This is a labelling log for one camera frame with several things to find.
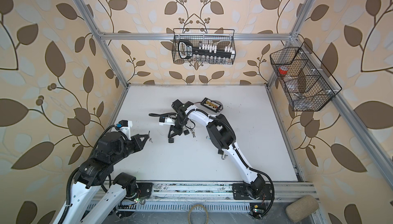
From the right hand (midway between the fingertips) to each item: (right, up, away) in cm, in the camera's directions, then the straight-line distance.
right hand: (170, 135), depth 91 cm
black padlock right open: (+30, -8, -4) cm, 31 cm away
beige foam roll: (+64, -27, -23) cm, 73 cm away
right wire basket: (+71, +28, -18) cm, 78 cm away
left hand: (-5, +5, -21) cm, 22 cm away
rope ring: (+13, -28, -24) cm, 40 cm away
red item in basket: (+66, +39, -4) cm, 76 cm away
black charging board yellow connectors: (+27, +18, +15) cm, 36 cm away
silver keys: (+13, +1, +5) cm, 14 cm away
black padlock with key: (+9, +2, +3) cm, 10 cm away
